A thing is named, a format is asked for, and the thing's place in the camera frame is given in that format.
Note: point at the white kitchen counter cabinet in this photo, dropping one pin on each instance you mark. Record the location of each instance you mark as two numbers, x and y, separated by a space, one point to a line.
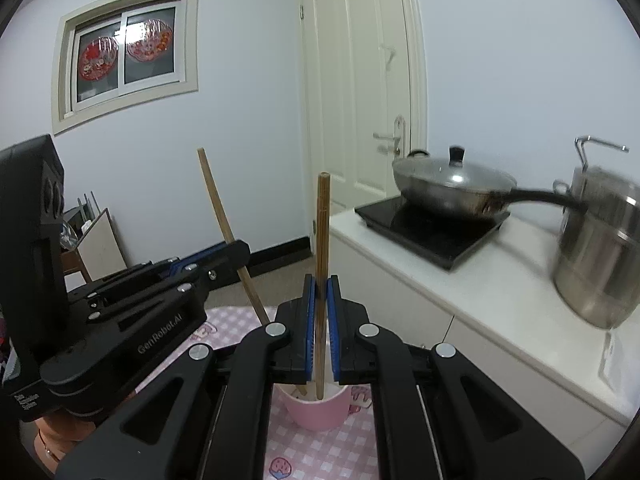
501 310

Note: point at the window with red decorations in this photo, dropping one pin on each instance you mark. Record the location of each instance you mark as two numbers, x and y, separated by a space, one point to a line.
115 54

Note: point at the black induction cooktop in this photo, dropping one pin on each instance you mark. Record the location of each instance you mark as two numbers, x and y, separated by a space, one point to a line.
446 240

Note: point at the white door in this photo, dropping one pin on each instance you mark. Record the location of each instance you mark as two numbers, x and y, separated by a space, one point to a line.
364 93

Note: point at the white board on floor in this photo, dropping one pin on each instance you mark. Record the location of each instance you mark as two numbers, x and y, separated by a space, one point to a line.
99 250

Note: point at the pink checkered tablecloth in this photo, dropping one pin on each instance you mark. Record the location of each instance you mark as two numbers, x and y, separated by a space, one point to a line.
344 452

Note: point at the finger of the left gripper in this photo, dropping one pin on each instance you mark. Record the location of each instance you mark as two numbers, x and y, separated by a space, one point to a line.
218 270
172 266

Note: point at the stainless steel stockpot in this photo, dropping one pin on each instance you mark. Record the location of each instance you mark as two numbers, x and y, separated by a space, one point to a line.
596 270

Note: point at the chopstick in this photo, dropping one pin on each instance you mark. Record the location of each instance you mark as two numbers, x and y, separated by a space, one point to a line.
226 231
322 268

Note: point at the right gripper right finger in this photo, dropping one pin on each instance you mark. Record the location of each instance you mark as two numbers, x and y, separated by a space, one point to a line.
350 358

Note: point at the pink cup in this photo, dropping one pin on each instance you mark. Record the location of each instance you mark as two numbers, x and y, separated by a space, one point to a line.
317 415

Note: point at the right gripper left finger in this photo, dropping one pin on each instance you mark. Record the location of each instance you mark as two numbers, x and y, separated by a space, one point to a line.
293 361

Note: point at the left hand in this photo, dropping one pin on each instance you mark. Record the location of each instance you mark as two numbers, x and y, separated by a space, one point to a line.
57 434

